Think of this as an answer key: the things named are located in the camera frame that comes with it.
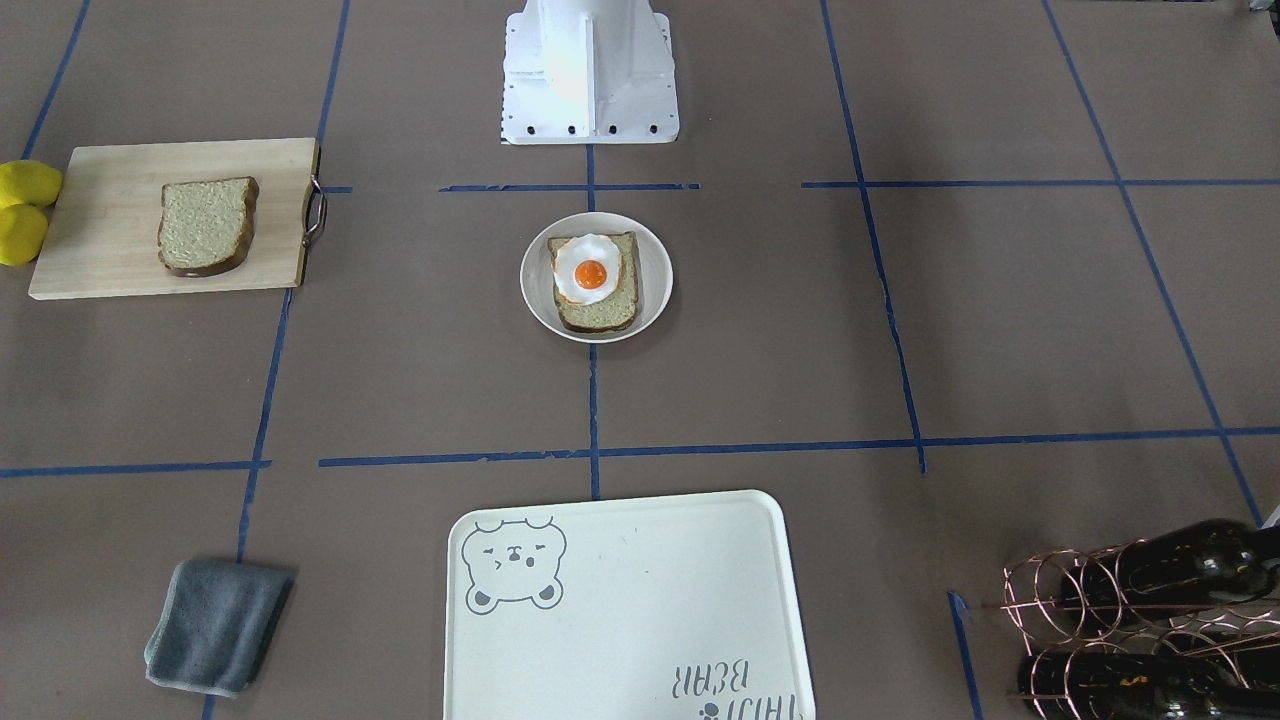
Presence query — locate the bread slice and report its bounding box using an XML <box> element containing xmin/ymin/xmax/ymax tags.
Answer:
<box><xmin>547</xmin><ymin>232</ymin><xmax>639</xmax><ymax>333</ymax></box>
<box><xmin>157</xmin><ymin>176</ymin><xmax>259</xmax><ymax>278</ymax></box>

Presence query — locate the fried egg toy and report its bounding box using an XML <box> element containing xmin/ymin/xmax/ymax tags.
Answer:
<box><xmin>550</xmin><ymin>234</ymin><xmax>622</xmax><ymax>305</ymax></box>

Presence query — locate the white round plate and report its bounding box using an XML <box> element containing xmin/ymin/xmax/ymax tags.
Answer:
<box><xmin>520</xmin><ymin>211</ymin><xmax>675</xmax><ymax>345</ymax></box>

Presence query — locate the white bear serving tray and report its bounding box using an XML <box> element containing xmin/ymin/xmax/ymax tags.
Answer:
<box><xmin>442</xmin><ymin>489</ymin><xmax>817</xmax><ymax>719</ymax></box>

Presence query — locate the grey folded cloth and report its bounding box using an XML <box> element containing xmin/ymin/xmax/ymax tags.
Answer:
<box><xmin>143</xmin><ymin>559</ymin><xmax>294</xmax><ymax>698</ymax></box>

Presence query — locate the dark glass bottle lower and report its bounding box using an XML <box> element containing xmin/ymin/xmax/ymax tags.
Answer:
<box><xmin>1016</xmin><ymin>650</ymin><xmax>1279</xmax><ymax>719</ymax></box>

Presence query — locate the dark glass bottle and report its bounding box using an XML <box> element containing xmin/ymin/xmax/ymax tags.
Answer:
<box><xmin>1016</xmin><ymin>650</ymin><xmax>1279</xmax><ymax>719</ymax></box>
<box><xmin>1059</xmin><ymin>519</ymin><xmax>1279</xmax><ymax>635</ymax></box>

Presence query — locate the wooden cutting board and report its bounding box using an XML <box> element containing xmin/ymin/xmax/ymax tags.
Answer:
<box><xmin>28</xmin><ymin>137</ymin><xmax>325</xmax><ymax>300</ymax></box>

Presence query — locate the dark glass bottle upper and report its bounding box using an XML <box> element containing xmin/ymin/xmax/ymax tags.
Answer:
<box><xmin>1059</xmin><ymin>519</ymin><xmax>1279</xmax><ymax>635</ymax></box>

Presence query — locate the yellow lemon lower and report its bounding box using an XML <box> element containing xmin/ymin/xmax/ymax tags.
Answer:
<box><xmin>1</xmin><ymin>204</ymin><xmax>49</xmax><ymax>266</ymax></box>

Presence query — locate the yellow lemon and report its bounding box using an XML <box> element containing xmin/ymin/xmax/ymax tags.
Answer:
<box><xmin>0</xmin><ymin>159</ymin><xmax>64</xmax><ymax>209</ymax></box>
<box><xmin>1</xmin><ymin>204</ymin><xmax>49</xmax><ymax>266</ymax></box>

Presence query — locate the yellow lemon upper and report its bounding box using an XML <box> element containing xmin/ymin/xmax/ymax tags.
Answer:
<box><xmin>0</xmin><ymin>159</ymin><xmax>64</xmax><ymax>209</ymax></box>

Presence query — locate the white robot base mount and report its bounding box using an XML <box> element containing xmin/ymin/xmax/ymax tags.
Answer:
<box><xmin>500</xmin><ymin>1</ymin><xmax>681</xmax><ymax>146</ymax></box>

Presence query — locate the copper wire bottle rack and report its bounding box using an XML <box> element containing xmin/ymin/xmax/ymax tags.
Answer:
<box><xmin>1001</xmin><ymin>543</ymin><xmax>1277</xmax><ymax>692</ymax></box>

